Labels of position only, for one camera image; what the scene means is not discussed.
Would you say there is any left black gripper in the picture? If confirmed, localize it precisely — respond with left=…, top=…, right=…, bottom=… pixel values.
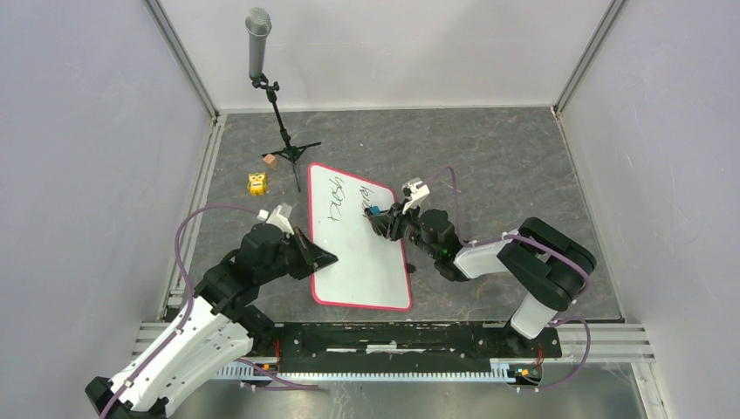
left=259, top=227, right=339, bottom=284

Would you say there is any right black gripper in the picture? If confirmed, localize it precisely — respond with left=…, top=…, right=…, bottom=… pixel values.
left=371, top=198, right=439, bottom=260

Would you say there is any pink framed whiteboard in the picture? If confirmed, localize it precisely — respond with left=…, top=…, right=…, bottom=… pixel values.
left=307, top=162, right=412, bottom=312

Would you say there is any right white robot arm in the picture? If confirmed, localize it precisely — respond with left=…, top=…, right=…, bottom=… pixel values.
left=364, top=203, right=597, bottom=356

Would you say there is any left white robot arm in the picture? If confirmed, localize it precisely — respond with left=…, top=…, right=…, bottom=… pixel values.
left=85, top=223, right=339, bottom=418

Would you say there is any yellow owl toy block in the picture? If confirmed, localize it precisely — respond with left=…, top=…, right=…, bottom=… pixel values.
left=247, top=172, right=268, bottom=196

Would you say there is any black microphone tripod stand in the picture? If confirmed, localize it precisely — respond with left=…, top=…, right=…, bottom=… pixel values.
left=250, top=74, right=322, bottom=192

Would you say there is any wooden cube near tripod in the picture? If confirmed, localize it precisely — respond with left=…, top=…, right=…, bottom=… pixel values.
left=263, top=154, right=278, bottom=169

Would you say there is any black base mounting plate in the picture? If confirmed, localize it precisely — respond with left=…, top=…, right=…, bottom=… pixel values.
left=251, top=321, right=563, bottom=373

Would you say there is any silver microphone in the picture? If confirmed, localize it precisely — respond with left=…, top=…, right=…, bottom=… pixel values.
left=245, top=7, right=272, bottom=79

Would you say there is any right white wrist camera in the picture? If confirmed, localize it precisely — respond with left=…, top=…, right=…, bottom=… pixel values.
left=402, top=178, right=430, bottom=214

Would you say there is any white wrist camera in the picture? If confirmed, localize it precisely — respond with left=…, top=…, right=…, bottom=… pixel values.
left=402, top=178, right=430, bottom=214
left=257, top=203, right=293, bottom=235

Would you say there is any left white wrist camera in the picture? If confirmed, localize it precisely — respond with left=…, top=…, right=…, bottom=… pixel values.
left=257, top=203, right=293, bottom=235

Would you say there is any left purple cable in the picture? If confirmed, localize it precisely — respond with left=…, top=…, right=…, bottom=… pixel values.
left=95, top=202, right=322, bottom=419

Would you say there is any aluminium frame rail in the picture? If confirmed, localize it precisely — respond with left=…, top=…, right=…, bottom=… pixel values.
left=554, top=322, right=655, bottom=364

